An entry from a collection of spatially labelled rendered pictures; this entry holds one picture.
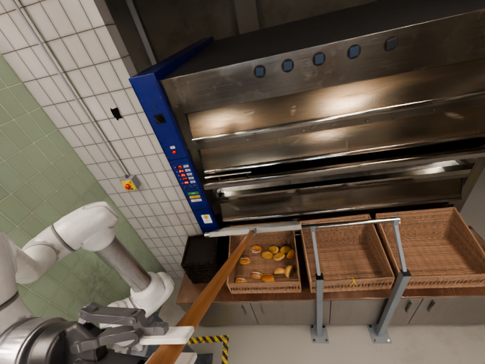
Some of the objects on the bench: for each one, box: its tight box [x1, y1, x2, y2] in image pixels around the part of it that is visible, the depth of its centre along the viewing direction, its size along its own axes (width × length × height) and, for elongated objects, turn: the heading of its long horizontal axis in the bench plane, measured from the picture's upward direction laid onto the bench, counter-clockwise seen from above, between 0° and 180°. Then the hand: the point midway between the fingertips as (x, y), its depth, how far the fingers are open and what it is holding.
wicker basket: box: [300, 214, 395, 293], centre depth 171 cm, size 49×56×28 cm
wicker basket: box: [226, 221, 302, 294], centre depth 182 cm, size 49×56×28 cm
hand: (169, 348), depth 32 cm, fingers closed on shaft, 3 cm apart
